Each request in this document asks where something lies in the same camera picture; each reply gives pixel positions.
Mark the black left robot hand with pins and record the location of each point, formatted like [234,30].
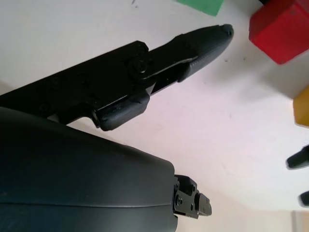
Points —
[299,160]

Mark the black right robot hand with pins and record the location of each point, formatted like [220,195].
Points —
[72,174]

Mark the yellow block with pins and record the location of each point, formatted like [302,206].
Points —
[303,108]

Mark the red block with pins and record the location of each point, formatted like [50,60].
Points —
[280,31]

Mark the green block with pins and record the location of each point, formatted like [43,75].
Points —
[200,6]

